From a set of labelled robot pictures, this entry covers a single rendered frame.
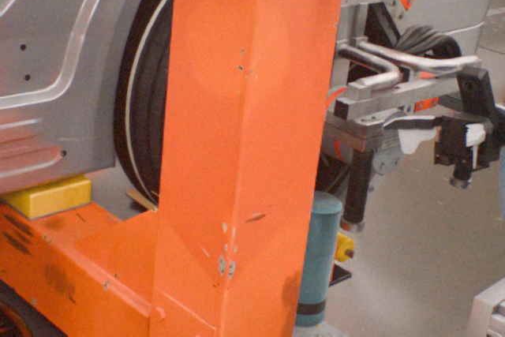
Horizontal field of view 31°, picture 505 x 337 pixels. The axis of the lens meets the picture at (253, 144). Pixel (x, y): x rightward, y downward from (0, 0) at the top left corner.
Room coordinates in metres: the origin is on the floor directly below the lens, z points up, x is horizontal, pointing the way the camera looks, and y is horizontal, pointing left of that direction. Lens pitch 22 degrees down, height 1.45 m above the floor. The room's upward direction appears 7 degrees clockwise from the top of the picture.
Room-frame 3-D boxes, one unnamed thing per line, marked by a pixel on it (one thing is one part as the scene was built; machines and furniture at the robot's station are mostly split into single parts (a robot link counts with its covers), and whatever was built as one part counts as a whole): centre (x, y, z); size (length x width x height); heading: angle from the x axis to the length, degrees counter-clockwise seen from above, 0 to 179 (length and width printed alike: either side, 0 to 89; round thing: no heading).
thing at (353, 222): (1.43, -0.19, 0.83); 0.04 x 0.04 x 0.16
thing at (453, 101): (1.69, -0.40, 0.93); 0.09 x 0.05 x 0.05; 46
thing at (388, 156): (1.66, -0.19, 0.85); 0.21 x 0.14 x 0.14; 46
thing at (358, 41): (1.70, -0.29, 1.03); 0.19 x 0.18 x 0.11; 46
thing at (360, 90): (1.56, -0.16, 1.03); 0.19 x 0.18 x 0.11; 46
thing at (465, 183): (1.67, -0.42, 0.83); 0.04 x 0.04 x 0.16
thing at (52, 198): (1.53, 0.39, 0.71); 0.14 x 0.14 x 0.05; 46
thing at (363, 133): (1.45, -0.17, 0.93); 0.09 x 0.05 x 0.05; 46
